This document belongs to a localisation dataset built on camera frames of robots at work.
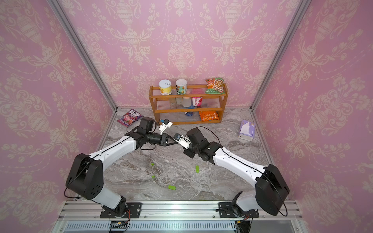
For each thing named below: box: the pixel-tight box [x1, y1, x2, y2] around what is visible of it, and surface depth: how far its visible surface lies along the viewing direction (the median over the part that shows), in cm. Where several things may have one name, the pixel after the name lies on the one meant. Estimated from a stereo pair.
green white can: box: [175, 78, 188, 95], surface depth 89 cm
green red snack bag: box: [204, 77, 225, 95], surface depth 90 cm
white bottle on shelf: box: [181, 97, 192, 108], surface depth 102 cm
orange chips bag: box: [199, 110, 220, 122], surface depth 111 cm
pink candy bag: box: [117, 108, 144, 127], surface depth 114 cm
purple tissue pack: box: [237, 119, 256, 142], surface depth 102 cm
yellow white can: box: [158, 79, 173, 96], surface depth 88 cm
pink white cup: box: [191, 96, 203, 107], surface depth 99 cm
